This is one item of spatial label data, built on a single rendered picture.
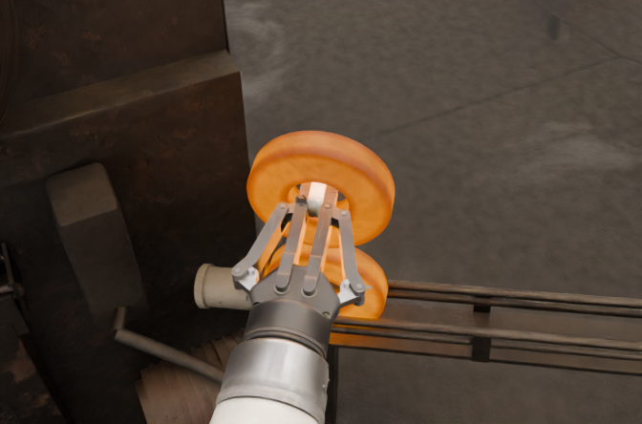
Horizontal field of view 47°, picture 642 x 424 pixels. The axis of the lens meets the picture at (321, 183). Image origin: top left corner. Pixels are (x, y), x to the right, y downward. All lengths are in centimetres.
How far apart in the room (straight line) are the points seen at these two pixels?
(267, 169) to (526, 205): 139
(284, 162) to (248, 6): 203
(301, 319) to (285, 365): 5
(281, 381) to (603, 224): 157
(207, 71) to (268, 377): 52
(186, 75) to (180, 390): 44
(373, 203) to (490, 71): 176
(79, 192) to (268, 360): 45
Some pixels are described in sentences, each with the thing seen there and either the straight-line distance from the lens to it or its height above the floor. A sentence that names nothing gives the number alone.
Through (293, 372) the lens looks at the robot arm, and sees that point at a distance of 61.
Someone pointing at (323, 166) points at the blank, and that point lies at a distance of 73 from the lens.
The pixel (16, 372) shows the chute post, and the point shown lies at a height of 54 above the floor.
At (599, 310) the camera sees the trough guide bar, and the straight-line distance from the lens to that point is 101.
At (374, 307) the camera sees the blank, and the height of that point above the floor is 70.
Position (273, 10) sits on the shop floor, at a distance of 272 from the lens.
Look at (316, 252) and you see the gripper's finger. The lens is 70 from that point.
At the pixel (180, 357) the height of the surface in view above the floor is 57.
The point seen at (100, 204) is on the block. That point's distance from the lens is 95.
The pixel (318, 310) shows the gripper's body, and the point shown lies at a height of 93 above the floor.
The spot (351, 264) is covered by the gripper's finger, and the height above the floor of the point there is 93.
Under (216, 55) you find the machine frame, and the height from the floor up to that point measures 87.
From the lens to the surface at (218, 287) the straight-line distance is 98.
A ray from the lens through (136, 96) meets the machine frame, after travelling 98.
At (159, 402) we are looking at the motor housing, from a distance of 109.
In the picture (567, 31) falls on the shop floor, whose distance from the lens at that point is 274.
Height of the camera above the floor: 148
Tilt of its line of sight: 46 degrees down
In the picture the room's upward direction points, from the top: straight up
